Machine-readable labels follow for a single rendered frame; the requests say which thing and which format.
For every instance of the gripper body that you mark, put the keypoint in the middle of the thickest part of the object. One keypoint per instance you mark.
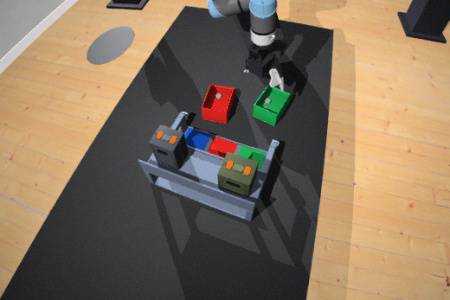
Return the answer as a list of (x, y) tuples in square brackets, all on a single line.
[(260, 58)]

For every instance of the grey metal shelf rack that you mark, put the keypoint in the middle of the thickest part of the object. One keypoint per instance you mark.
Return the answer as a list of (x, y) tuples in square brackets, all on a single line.
[(206, 154)]

